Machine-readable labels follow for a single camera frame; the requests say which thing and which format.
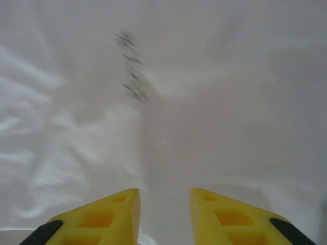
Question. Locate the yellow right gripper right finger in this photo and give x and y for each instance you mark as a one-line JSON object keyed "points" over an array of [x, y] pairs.
{"points": [[230, 222]]}

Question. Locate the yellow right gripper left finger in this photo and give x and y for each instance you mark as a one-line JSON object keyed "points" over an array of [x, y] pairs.
{"points": [[102, 222]]}

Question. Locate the white t-shirt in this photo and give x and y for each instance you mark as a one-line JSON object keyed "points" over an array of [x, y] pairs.
{"points": [[178, 102]]}

